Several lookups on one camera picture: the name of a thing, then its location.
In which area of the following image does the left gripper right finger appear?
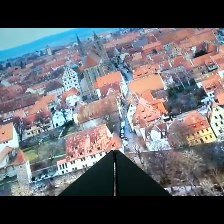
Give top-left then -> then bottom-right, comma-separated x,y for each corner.
115,150 -> 172,197

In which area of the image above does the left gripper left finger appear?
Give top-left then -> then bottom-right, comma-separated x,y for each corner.
58,150 -> 115,197

